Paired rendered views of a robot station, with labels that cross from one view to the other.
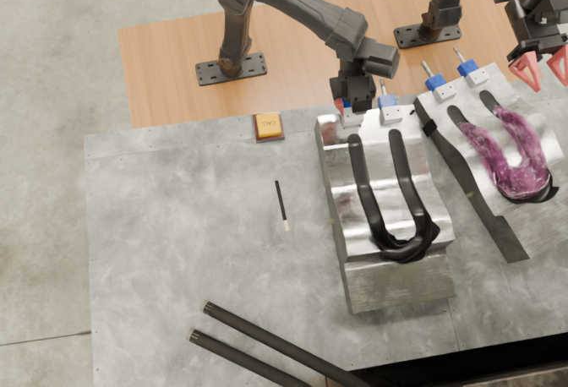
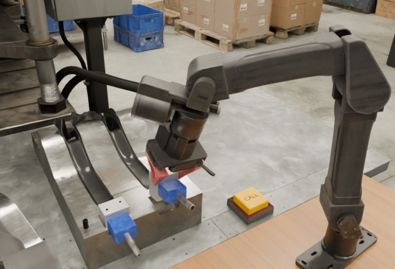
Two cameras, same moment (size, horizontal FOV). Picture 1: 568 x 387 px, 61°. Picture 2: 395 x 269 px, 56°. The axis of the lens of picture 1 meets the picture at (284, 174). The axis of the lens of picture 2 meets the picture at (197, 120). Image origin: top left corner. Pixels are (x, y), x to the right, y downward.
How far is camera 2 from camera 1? 1.32 m
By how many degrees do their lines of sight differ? 78
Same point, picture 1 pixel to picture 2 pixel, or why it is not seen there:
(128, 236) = (294, 125)
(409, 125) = (87, 214)
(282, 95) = (257, 245)
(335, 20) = (226, 55)
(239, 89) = (308, 234)
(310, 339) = not seen: hidden behind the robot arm
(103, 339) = (263, 95)
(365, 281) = not seen: hidden behind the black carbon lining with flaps
